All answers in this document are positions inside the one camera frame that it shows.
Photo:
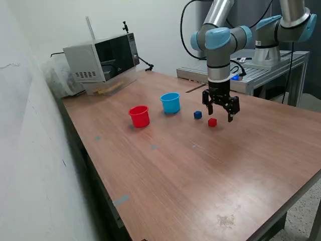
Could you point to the brown tape strip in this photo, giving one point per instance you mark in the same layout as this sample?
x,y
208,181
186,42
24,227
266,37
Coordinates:
x,y
195,88

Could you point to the wooden stick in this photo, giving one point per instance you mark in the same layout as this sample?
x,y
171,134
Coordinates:
x,y
107,90
110,87

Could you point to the blue plastic bin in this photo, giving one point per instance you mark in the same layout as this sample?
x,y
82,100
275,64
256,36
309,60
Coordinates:
x,y
171,105

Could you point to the thin metal rod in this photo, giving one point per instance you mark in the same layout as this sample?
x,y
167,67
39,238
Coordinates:
x,y
90,27

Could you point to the clear plastic stand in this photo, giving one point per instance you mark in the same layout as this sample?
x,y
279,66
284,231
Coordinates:
x,y
126,77

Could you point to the black camera mount knob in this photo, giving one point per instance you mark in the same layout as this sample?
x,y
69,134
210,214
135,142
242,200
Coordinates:
x,y
125,27

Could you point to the red cube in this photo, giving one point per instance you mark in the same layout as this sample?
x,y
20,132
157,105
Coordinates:
x,y
212,122

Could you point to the silver microwave oven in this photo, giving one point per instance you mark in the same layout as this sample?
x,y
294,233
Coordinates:
x,y
82,60

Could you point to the blue cube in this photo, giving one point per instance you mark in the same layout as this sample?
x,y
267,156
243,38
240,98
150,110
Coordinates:
x,y
197,115

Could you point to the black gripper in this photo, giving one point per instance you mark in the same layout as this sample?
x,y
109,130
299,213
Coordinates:
x,y
219,91

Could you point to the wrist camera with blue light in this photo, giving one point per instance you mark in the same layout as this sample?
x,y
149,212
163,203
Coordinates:
x,y
235,77

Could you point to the crumpled clear plastic bag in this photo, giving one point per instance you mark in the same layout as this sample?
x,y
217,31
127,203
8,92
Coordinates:
x,y
57,77

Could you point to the long blue tape strip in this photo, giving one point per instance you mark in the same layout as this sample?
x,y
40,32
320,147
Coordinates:
x,y
121,200

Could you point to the grey metal robot base table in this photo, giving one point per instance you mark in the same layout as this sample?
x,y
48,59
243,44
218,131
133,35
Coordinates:
x,y
263,75

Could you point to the red plastic bin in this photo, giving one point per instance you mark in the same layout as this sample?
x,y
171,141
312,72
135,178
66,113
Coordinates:
x,y
139,120

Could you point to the small metal table bracket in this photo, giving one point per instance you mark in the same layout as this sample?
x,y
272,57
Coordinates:
x,y
119,223

